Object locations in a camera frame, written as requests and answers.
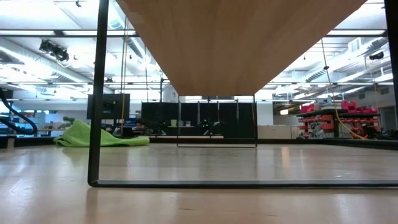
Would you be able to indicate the green cloth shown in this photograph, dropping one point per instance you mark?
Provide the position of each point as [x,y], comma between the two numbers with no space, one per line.
[84,137]

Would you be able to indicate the wooden shelf black metal frame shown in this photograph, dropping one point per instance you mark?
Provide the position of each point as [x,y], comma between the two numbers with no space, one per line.
[230,46]

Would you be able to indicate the black monitor screen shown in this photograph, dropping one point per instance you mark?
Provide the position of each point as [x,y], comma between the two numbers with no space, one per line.
[112,105]

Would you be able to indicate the background robot with green lights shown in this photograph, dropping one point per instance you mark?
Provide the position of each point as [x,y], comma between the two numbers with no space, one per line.
[206,124]

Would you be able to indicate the potted green plant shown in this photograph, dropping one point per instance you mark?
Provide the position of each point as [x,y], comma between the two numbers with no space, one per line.
[68,121]

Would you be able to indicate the person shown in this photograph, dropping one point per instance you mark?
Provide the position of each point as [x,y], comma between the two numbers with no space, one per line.
[140,124]

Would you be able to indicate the white low cabinet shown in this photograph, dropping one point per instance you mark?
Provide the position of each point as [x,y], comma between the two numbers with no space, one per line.
[275,132]

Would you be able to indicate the black table edge rail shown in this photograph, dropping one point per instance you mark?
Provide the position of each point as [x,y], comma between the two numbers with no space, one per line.
[311,142]

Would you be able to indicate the rack with red bins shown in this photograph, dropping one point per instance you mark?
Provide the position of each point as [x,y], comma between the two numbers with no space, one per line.
[326,123]

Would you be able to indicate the black partition wall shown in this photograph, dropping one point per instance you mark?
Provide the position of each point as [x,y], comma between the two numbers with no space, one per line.
[227,118]

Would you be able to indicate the black ceiling camera rig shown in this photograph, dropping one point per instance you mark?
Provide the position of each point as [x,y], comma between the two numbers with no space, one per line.
[56,51]

